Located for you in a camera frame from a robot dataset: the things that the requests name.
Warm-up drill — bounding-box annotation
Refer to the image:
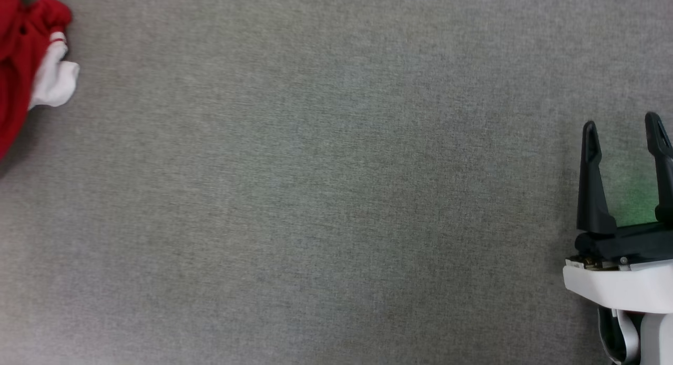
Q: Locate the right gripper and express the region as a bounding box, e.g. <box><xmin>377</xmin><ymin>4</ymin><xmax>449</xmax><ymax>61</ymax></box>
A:
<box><xmin>563</xmin><ymin>111</ymin><xmax>673</xmax><ymax>316</ymax></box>

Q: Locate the red Bulls 23 jersey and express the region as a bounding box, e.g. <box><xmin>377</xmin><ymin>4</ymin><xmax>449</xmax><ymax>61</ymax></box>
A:
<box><xmin>0</xmin><ymin>0</ymin><xmax>80</xmax><ymax>160</ymax></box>

